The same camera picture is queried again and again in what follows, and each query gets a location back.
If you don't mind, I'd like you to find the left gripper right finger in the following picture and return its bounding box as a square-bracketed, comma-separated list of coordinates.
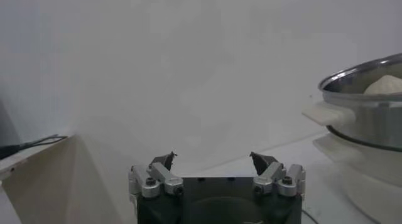
[249, 151, 307, 198]

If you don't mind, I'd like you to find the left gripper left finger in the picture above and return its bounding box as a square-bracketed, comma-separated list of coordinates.
[128, 151, 185, 200]

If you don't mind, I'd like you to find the white steamed baozi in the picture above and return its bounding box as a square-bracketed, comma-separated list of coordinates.
[363, 75, 402, 96]

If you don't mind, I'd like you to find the steel perforated steamer basket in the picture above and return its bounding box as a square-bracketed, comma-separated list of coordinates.
[301, 52, 402, 152]

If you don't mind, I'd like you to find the white electric cooker base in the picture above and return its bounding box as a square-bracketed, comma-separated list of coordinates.
[312, 134, 402, 224]

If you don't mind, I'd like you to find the white side desk with cable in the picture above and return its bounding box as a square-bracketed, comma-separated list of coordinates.
[0, 134, 120, 224]

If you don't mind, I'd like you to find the black desk cable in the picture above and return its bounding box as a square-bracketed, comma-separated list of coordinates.
[0, 134, 68, 161]

